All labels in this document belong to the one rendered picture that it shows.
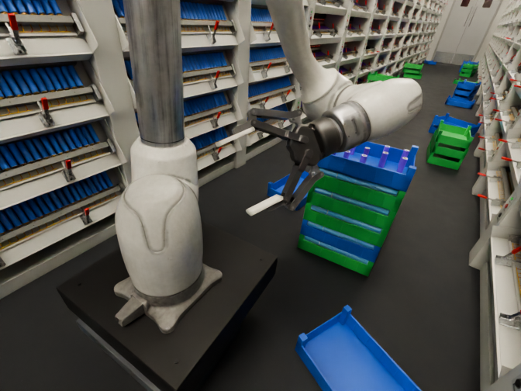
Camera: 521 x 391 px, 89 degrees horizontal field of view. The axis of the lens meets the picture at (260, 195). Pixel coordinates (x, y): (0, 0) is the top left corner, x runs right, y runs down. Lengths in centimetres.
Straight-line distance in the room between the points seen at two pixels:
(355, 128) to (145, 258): 45
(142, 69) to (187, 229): 32
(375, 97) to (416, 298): 82
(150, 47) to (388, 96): 45
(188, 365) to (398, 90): 65
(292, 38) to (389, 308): 91
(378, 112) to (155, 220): 45
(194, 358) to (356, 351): 53
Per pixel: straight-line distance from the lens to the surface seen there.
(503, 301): 110
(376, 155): 110
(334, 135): 51
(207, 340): 61
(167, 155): 64
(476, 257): 143
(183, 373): 59
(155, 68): 60
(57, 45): 103
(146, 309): 65
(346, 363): 94
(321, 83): 66
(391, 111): 58
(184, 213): 51
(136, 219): 50
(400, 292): 118
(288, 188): 50
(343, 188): 95
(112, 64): 108
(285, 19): 54
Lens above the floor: 82
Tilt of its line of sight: 34 degrees down
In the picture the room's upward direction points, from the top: 4 degrees clockwise
